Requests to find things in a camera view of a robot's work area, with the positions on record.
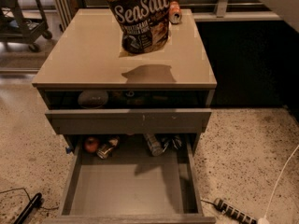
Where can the brown sea salt chip bag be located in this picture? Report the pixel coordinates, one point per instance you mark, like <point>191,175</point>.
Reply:
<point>144,24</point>

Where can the clear plastic bottle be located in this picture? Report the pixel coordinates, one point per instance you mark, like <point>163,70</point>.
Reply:
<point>154,145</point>

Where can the metal railing frame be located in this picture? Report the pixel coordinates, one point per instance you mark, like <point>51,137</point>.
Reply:
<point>203,10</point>

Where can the red apple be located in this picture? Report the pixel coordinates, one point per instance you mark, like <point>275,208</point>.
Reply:
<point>91,144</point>

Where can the crushed snack wrapper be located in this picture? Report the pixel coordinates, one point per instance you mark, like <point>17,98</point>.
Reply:
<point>107,147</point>

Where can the black handle tool on floor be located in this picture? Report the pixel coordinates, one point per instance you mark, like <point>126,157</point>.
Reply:
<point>35,202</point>

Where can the orange soda can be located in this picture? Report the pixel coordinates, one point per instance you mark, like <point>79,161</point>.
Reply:
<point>175,14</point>

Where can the black wheeled cart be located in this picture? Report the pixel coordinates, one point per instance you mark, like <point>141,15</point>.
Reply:
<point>15,28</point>

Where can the grey round object in drawer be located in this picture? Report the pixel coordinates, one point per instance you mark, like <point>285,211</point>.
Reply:
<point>93,99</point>

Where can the black power strip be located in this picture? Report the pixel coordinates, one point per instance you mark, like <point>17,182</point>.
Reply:
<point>234,213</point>

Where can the dark crumpled foil bag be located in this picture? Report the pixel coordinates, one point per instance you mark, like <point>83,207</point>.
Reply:
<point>173,141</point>

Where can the grey drawer cabinet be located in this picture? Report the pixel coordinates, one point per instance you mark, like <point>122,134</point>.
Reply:
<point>87,57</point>

